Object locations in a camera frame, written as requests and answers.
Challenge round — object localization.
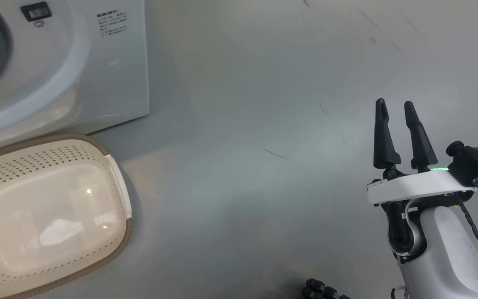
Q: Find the white front-load washing machine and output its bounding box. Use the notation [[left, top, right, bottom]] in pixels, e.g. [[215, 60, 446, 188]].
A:
[[0, 0, 150, 157]]

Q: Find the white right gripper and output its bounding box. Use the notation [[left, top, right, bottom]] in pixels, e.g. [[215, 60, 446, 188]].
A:
[[366, 98, 476, 205]]

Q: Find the cream perforated laundry basket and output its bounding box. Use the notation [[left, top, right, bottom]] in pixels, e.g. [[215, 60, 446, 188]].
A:
[[0, 133, 133, 299]]

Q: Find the black ribbed cable conduit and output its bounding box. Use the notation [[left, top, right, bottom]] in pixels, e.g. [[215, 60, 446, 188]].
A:
[[301, 278, 352, 299]]

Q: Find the black door latch socket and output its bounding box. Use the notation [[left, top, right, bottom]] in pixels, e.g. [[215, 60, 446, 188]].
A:
[[20, 1, 53, 22]]

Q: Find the black text instruction sticker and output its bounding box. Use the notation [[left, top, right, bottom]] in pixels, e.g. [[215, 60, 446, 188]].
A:
[[96, 11, 129, 38]]

